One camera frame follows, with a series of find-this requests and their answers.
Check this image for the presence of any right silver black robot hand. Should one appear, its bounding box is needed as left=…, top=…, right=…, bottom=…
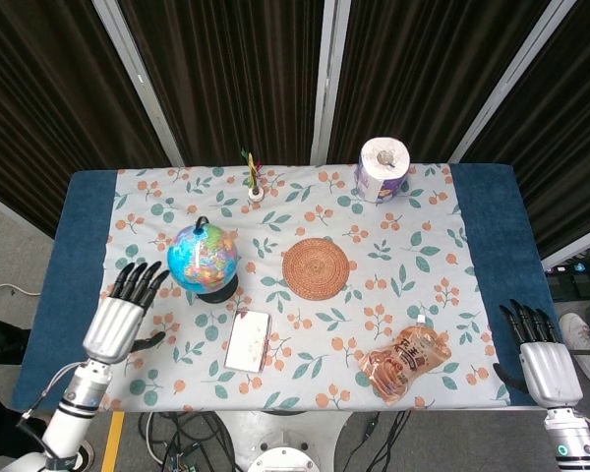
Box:
left=492, top=297, right=584, bottom=410

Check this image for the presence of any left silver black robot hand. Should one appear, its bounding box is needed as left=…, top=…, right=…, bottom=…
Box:
left=82, top=260, right=171, bottom=365

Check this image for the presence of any small blue globe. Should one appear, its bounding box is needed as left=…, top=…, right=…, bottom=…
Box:
left=166, top=215, right=240, bottom=305

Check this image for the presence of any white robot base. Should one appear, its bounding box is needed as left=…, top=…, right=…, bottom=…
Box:
left=248, top=410, right=325, bottom=472

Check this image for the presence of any white sneaker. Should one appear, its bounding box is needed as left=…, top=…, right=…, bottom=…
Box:
left=559, top=313, right=590, bottom=387

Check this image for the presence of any blue table cover cloth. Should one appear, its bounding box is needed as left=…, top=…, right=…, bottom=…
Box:
left=12, top=164, right=557, bottom=412

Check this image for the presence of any white pink card box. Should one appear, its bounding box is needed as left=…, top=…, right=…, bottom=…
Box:
left=223, top=309, right=273, bottom=374

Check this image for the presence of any peanut butter spout pouch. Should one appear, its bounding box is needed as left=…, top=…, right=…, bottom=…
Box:
left=357, top=315, right=452, bottom=407

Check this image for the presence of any small vase with flowers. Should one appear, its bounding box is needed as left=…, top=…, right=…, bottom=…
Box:
left=240, top=147, right=266, bottom=202

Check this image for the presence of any round woven rattan coaster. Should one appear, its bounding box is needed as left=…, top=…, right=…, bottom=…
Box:
left=281, top=237, right=349, bottom=301

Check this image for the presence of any white leaf fruit print tablecloth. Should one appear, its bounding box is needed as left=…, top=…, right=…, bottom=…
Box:
left=97, top=164, right=512, bottom=412

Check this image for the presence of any wrapped toilet paper roll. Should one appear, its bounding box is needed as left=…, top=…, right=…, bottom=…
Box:
left=354, top=137, right=412, bottom=206

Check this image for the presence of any grey left arm cable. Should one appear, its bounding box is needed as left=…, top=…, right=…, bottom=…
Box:
left=22, top=362, right=89, bottom=424

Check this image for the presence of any white floor cable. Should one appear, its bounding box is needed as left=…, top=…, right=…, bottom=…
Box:
left=0, top=283, right=41, bottom=298

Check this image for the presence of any black floor cable bundle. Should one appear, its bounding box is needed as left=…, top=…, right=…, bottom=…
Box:
left=137, top=411, right=232, bottom=472

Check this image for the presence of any white partition frame post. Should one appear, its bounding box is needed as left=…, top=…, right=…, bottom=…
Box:
left=310, top=0, right=351, bottom=166
left=91, top=0, right=184, bottom=167
left=447, top=0, right=566, bottom=166

